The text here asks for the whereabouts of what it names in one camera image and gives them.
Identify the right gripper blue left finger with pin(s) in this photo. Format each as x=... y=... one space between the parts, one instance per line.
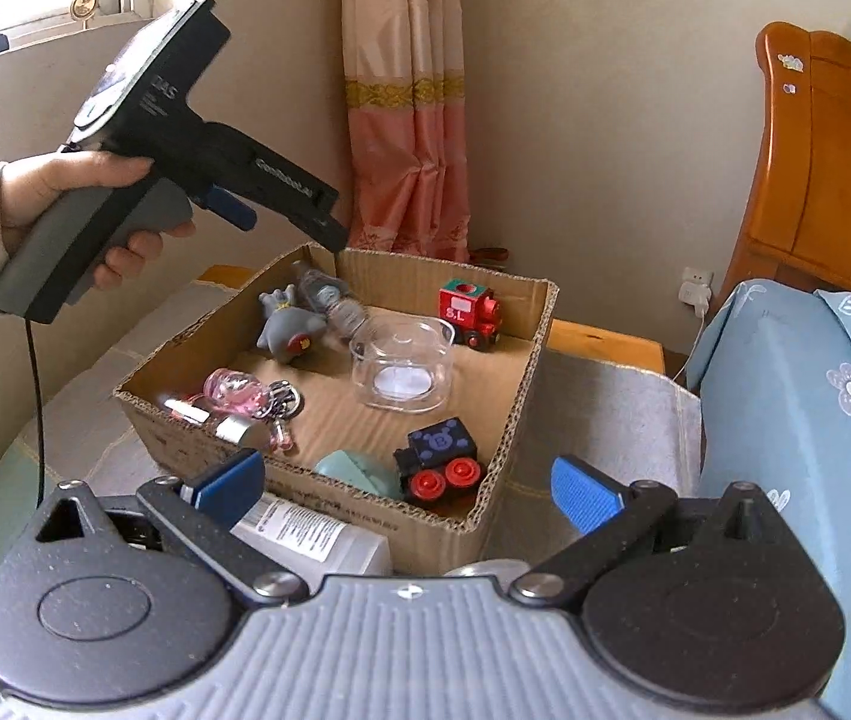
x=228 y=491

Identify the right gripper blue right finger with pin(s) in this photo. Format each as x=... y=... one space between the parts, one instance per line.
x=584 y=496

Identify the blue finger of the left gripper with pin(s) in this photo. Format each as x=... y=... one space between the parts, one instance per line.
x=234 y=211

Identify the pink cartoon jar keychain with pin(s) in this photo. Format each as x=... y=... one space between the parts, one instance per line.
x=251 y=413

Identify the clear capsule bottle silver cap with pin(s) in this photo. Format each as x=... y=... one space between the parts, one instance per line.
x=332 y=298

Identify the grey mouse figurine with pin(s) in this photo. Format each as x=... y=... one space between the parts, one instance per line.
x=289 y=329

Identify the clear round plastic jar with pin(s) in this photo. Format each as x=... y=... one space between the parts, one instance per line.
x=403 y=363

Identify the person's left hand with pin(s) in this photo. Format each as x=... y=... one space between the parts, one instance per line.
x=29 y=187

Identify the checked blanket happy every day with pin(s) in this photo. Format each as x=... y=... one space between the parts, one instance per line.
x=628 y=422

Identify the white translucent plastic container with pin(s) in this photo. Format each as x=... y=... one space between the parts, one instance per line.
x=311 y=544

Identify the brown cardboard box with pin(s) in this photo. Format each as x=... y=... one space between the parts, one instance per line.
x=488 y=392

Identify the blue floral bedsheet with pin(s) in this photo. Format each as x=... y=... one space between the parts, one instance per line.
x=773 y=373

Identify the pink curtain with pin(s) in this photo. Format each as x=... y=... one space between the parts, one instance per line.
x=405 y=89

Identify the wooden headboard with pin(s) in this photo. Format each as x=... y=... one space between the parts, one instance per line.
x=796 y=228

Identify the white charger in wall socket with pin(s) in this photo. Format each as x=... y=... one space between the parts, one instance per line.
x=695 y=293

